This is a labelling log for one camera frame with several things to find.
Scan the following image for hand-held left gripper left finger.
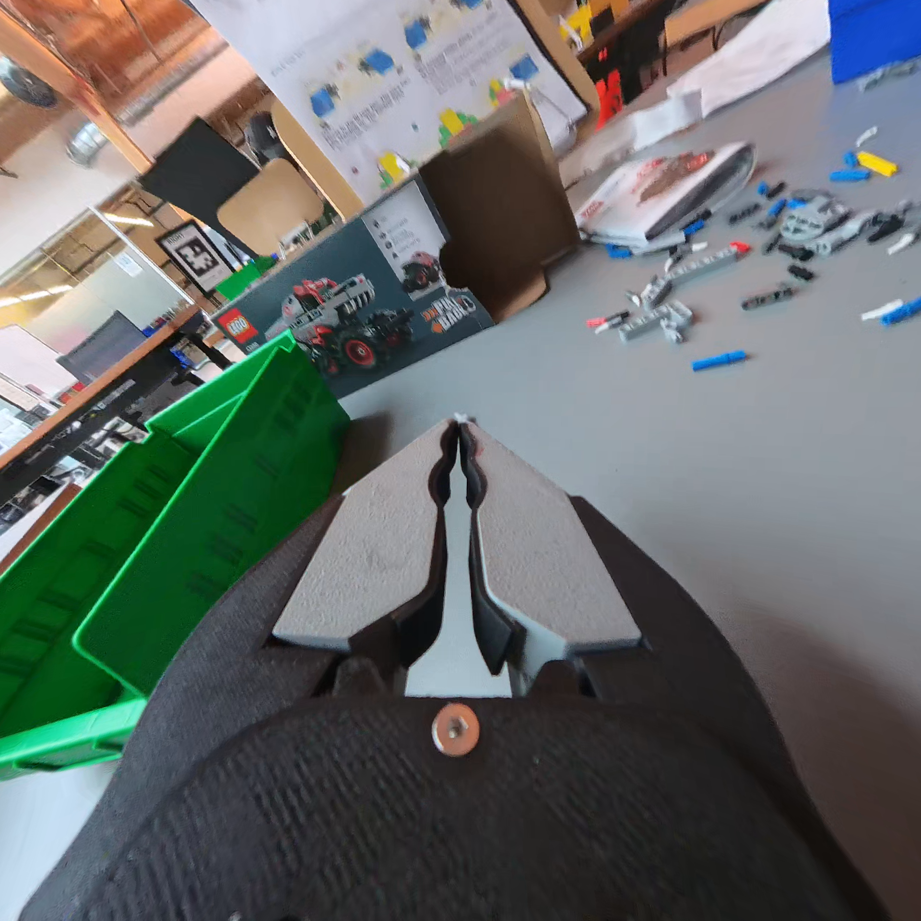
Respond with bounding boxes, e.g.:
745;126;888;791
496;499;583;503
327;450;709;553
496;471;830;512
272;419;461;667

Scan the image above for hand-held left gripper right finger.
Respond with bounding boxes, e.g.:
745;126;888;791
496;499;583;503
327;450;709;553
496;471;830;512
459;425;642;695

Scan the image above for blue plastic bin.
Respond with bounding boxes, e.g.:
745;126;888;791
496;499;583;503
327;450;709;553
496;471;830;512
827;0;921;84

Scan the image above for lego set box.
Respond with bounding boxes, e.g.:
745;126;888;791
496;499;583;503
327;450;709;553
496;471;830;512
209;176;497;401

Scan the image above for loose lego pieces on table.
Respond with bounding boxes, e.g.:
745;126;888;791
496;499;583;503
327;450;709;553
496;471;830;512
585;126;921;373

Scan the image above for lego instruction booklet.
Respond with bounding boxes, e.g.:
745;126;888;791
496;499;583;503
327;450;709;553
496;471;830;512
576;142;758;254

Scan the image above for grey lego assembly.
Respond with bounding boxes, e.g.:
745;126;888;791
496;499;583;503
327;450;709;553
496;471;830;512
779;189;880;258

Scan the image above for green plastic bin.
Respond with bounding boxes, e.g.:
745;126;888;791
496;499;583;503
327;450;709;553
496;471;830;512
0;331;354;782

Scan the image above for black and white marker sign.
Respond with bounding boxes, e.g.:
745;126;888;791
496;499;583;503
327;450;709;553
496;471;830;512
156;221;236;295

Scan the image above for brown cardboard box flap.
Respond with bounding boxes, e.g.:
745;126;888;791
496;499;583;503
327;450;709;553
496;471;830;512
417;94;581;322

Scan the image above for wooden chair back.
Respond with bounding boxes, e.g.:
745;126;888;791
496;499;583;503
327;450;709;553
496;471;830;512
216;158;326;258

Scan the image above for black monitor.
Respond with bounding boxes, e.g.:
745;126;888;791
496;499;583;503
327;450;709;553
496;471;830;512
139;117;260;218

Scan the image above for white paper sheet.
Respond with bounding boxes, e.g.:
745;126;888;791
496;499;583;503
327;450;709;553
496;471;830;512
632;90;704;150

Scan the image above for red plastic object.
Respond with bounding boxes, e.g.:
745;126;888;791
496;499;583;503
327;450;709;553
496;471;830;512
596;68;625;132

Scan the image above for white instruction poster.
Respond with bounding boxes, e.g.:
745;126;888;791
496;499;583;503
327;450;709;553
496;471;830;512
187;0;588;204

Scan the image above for white paper bag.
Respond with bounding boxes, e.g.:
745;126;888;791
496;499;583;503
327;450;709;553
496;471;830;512
668;0;833;118

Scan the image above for wooden desk with black frame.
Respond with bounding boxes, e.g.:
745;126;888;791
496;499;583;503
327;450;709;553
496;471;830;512
0;308;211;506

